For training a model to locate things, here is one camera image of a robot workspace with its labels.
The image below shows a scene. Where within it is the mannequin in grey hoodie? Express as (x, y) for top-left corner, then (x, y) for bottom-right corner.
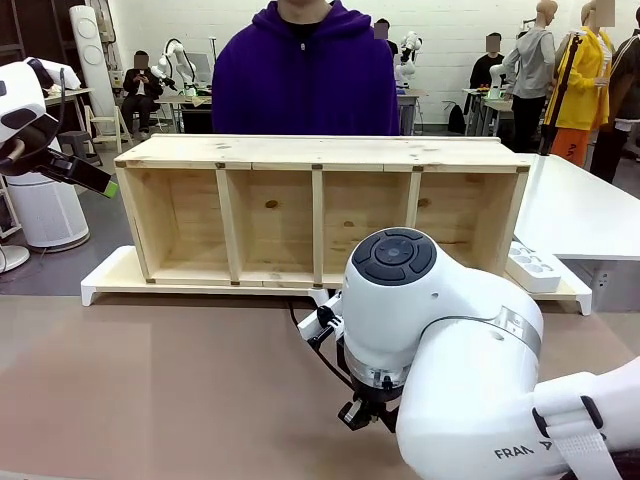
(501, 0), (558, 154)

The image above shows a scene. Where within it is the seated person in black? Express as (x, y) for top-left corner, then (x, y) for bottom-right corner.
(121, 50), (166, 141)

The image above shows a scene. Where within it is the white step stool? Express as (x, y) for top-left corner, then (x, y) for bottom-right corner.
(88, 105), (134, 154)

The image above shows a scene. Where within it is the mannequin in dark jacket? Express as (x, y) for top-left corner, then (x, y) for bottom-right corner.
(589, 9), (640, 184)

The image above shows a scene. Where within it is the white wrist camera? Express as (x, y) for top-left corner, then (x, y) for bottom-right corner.
(296, 293), (347, 347)
(27, 56), (84, 90)

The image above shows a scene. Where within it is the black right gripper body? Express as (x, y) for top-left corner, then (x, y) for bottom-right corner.
(348, 379), (402, 417)

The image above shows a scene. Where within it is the white cylindrical air purifier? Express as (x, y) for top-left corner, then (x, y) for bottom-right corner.
(6, 169), (92, 252)

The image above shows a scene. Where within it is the white velcro strap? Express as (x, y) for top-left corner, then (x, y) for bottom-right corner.
(531, 393), (622, 480)

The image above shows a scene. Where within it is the black backpack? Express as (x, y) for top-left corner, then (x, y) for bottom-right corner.
(446, 101), (467, 135)

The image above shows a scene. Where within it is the grey plastic stool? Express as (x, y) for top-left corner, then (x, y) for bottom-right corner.
(56, 130), (104, 167)

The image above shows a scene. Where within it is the black left camera cable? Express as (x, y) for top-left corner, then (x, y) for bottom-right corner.
(47, 68), (67, 146)

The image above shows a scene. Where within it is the standing person in black shirt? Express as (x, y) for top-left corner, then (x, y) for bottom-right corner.
(373, 18), (401, 57)

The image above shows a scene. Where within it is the black power cable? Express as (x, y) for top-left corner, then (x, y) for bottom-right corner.
(286, 298), (362, 397)

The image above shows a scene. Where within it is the black tripod stand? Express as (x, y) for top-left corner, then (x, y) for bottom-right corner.
(538, 30), (587, 157)

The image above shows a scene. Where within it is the light wooden four-bay shelf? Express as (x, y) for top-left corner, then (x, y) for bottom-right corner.
(113, 133), (532, 289)

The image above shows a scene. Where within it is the white side table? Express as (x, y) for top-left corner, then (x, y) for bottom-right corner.
(509, 153), (640, 263)

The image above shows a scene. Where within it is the person in black sweater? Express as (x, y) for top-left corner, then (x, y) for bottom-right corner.
(469, 32), (507, 102)

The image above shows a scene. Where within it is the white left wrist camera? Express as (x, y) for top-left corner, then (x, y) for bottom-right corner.
(27, 56), (84, 90)

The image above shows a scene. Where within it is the white power strip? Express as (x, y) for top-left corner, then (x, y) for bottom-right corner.
(504, 241), (564, 294)

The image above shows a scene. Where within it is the mannequin in yellow jacket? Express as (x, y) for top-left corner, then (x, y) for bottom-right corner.
(544, 0), (617, 169)

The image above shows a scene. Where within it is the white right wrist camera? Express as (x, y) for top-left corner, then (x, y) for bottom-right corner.
(296, 293), (347, 347)

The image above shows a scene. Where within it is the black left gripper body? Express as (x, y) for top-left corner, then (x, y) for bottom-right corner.
(36, 148), (77, 183)

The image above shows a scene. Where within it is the person in purple hoodie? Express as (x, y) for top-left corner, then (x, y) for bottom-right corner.
(210, 0), (402, 138)

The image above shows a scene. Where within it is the tall white tower air conditioner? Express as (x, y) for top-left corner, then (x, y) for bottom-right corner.
(68, 4), (118, 124)

